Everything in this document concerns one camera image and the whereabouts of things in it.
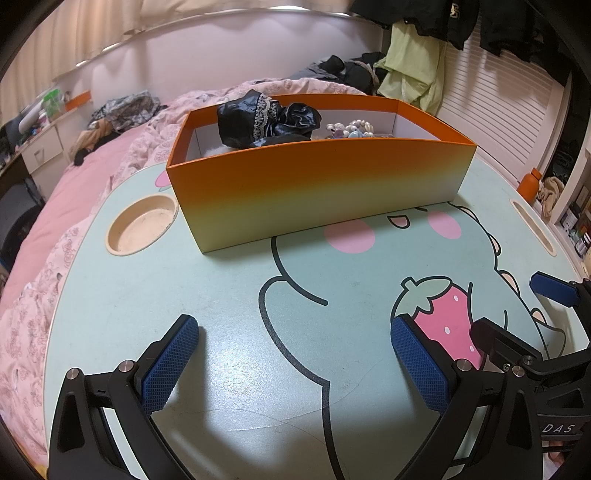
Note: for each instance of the plain black hanging garment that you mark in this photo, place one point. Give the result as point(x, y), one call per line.
point(521, 27)

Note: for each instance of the orange bottle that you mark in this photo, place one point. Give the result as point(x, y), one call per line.
point(528, 187)

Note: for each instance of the pink floral blanket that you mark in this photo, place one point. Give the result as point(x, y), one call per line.
point(152, 138)

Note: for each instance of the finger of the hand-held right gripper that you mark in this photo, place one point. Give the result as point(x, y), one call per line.
point(554, 288)
point(496, 341)

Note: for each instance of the beige cloth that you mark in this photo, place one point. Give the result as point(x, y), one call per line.
point(551, 196)

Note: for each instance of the black chair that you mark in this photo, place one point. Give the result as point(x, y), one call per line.
point(21, 212)

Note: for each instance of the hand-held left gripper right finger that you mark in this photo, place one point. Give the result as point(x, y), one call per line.
point(420, 364)

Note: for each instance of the pale bead accessory bundle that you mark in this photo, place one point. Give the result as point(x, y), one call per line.
point(355, 127)

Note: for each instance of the brown and black cloth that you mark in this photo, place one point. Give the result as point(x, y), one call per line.
point(92, 138)

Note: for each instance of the grey patterned cloth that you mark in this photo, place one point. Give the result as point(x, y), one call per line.
point(124, 108)

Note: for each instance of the light green hanging garment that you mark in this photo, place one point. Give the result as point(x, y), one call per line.
point(406, 60)

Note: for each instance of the pile of dark clothes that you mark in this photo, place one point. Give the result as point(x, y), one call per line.
point(332, 69)

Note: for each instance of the white cylinder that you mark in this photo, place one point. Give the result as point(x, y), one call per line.
point(31, 115)

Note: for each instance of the doll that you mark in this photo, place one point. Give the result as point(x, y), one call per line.
point(244, 120)

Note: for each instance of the orange gradient cardboard box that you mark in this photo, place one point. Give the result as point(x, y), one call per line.
point(323, 184)

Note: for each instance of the beige curtain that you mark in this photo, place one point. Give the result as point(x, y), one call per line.
point(161, 18)

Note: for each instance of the plain pink bed sheet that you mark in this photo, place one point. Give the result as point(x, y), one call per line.
point(60, 198)

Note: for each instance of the white louvered closet door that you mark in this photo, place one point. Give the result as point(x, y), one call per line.
point(498, 101)

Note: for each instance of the white shelf with small items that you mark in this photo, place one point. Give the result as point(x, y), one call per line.
point(577, 221)

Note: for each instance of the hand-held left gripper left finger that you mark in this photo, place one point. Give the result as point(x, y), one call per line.
point(171, 364)

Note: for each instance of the black garment with gold print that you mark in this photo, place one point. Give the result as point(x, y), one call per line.
point(438, 18)

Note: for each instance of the orange card panel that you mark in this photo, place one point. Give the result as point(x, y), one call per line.
point(77, 100)

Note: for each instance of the white nightstand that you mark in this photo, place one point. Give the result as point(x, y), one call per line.
point(44, 150)

